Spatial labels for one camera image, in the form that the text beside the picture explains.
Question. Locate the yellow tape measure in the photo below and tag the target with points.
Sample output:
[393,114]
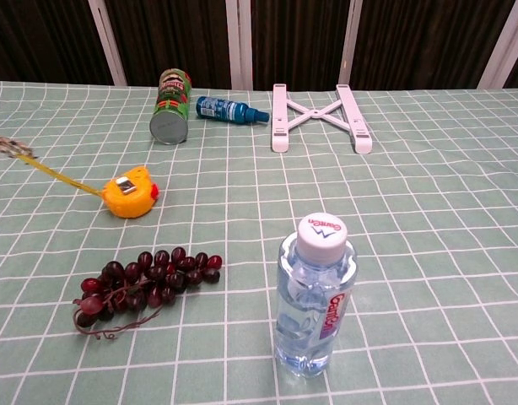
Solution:
[128,202]

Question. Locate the blue spray bottle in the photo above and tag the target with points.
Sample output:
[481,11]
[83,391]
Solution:
[221,108]

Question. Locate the white folding laptop stand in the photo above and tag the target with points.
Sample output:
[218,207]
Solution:
[316,113]

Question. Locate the clear plastic water bottle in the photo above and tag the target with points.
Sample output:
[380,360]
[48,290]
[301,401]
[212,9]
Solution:
[314,295]

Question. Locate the dark red grape bunch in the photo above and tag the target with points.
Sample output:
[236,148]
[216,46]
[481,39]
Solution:
[158,278]

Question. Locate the green Pringles can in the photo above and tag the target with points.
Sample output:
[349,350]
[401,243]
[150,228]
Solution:
[172,101]

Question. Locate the green checked tablecloth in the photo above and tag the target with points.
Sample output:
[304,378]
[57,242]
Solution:
[411,253]

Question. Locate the dark brown curtain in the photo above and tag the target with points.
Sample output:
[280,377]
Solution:
[179,38]

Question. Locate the white frame post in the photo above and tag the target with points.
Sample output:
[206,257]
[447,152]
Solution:
[503,46]
[350,42]
[109,46]
[239,42]

